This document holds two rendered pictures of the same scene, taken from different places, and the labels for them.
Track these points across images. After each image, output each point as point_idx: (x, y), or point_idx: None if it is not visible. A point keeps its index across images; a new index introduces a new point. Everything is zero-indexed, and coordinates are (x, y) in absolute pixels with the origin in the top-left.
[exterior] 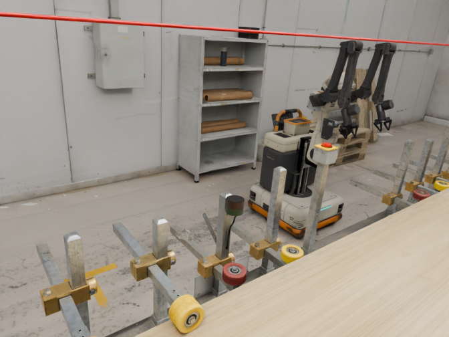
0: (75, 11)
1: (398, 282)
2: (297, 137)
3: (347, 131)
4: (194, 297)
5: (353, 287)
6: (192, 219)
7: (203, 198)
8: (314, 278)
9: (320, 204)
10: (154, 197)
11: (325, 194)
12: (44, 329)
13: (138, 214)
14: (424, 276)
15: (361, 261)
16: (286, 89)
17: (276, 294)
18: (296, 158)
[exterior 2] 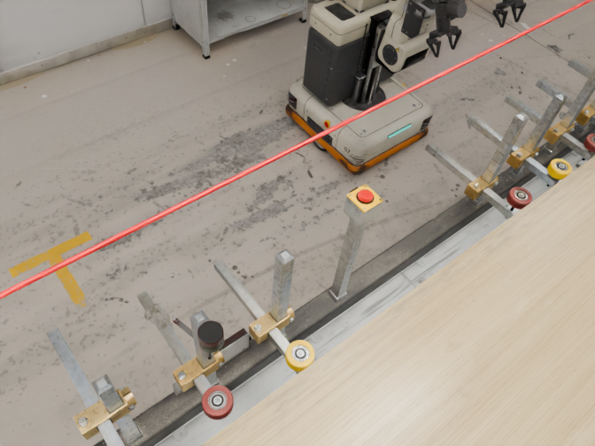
0: None
1: (427, 405)
2: (366, 16)
3: (438, 46)
4: (175, 395)
5: (366, 420)
6: (198, 142)
7: (217, 96)
8: (320, 406)
9: (354, 256)
10: (138, 96)
11: (405, 101)
12: (7, 344)
13: (115, 134)
14: (464, 390)
15: (390, 367)
16: None
17: (266, 442)
18: (363, 49)
